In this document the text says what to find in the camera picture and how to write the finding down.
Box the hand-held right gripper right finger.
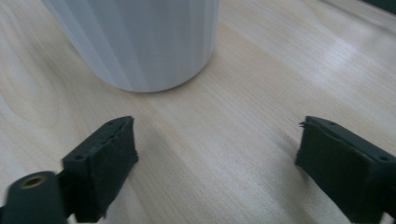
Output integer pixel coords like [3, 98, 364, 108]
[294, 115, 396, 224]

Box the white ribbed cylindrical container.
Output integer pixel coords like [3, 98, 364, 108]
[40, 0, 220, 93]

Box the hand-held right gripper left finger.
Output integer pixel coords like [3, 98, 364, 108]
[61, 116, 139, 224]

